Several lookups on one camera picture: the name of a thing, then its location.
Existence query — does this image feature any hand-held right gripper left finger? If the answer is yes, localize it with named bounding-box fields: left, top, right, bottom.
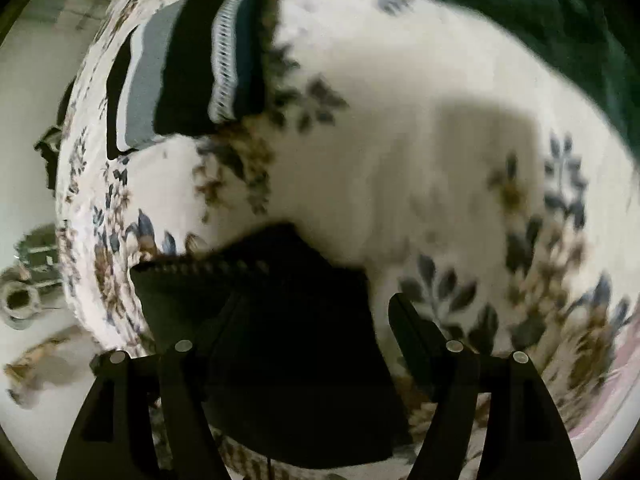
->
left=55, top=292, right=246, bottom=480

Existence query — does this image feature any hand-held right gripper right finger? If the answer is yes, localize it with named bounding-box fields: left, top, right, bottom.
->
left=387, top=292, right=583, bottom=480

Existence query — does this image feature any dark striped sweater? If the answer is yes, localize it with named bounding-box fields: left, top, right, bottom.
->
left=129, top=222, right=413, bottom=471

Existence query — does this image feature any brown patterned cloth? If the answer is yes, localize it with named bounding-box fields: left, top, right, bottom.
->
left=5, top=325, right=101, bottom=406

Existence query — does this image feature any floral bedspread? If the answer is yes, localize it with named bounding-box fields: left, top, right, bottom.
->
left=55, top=0, right=640, bottom=480

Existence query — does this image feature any black cloth pile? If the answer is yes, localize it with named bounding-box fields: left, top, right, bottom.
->
left=34, top=77, right=76, bottom=191

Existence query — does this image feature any folded black grey striped sweater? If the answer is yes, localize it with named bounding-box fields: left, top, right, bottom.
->
left=105, top=0, right=278, bottom=160

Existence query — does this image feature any dark green plush blanket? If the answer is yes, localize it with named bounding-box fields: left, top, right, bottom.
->
left=395, top=0, right=640, bottom=156

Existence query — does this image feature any narrow grey-green curtain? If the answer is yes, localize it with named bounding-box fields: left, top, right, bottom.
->
left=27, top=0, right=113, bottom=33

